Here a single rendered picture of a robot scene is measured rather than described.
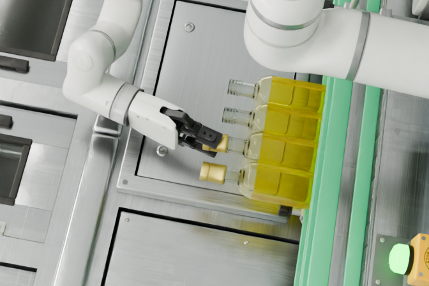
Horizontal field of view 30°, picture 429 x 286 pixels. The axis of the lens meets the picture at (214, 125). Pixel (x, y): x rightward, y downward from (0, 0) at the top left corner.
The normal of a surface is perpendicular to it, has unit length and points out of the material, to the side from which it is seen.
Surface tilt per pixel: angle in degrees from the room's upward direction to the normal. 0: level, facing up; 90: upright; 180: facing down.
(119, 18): 81
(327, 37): 48
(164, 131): 74
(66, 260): 90
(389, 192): 90
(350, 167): 90
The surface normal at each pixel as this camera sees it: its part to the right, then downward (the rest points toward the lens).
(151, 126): -0.43, 0.79
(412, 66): -0.12, 0.32
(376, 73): -0.19, 0.69
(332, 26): -0.62, -0.47
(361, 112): 0.05, -0.37
